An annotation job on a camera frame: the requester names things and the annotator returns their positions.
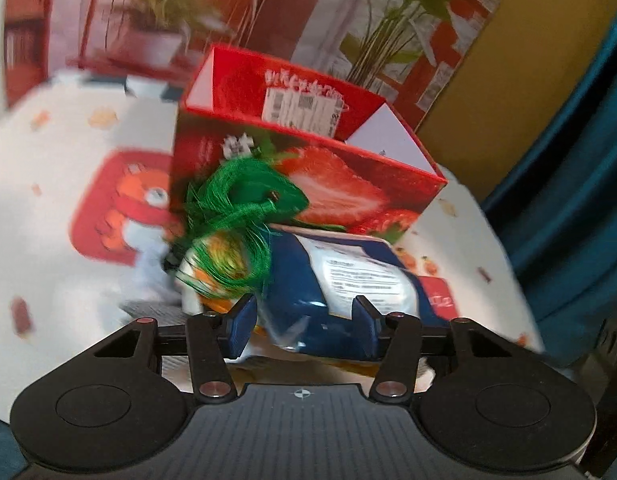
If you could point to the red strawberry cardboard box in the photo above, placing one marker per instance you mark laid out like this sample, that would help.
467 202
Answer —
360 165

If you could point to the printed room backdrop poster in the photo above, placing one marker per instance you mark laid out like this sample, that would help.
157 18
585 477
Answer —
404 50

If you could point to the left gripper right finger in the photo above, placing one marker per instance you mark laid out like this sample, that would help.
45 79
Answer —
367 326

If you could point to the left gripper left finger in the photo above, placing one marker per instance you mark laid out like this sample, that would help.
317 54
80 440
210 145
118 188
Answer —
238 325

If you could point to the blue plastic snack bag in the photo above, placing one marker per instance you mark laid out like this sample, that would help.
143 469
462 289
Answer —
305 303

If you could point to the teal blue curtain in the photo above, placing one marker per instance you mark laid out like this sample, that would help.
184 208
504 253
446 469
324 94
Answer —
556 214

